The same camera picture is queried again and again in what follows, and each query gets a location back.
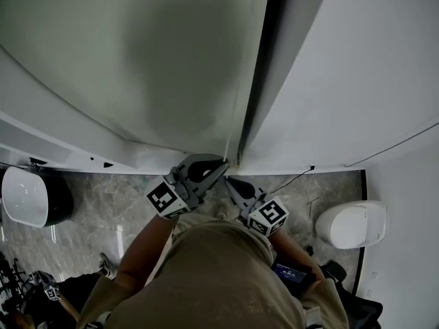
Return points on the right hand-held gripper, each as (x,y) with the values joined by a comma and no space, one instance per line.
(269,216)

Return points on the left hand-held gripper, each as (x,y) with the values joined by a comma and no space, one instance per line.
(166,199)

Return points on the grey roller blind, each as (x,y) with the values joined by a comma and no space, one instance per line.
(137,46)

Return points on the person's left forearm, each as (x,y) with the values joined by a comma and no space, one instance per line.
(147,252)

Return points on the person's right forearm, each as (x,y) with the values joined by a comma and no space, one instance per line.
(295,255)

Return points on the person's grey shoe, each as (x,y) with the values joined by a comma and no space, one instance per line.
(226,212)

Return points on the person's beige shirt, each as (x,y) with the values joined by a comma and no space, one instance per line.
(212,279)

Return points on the black wrist device with screen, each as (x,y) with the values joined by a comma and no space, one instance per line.
(291,274)

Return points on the white rounded bin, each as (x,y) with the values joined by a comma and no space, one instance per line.
(353,225)

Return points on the dark framed window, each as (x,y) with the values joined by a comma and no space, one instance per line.
(264,46)

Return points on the black office chair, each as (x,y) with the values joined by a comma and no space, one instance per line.
(356,307)

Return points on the white shell chair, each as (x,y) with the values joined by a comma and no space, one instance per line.
(24,197)

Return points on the black wheeled chair base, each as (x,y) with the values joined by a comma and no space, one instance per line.
(13,279)

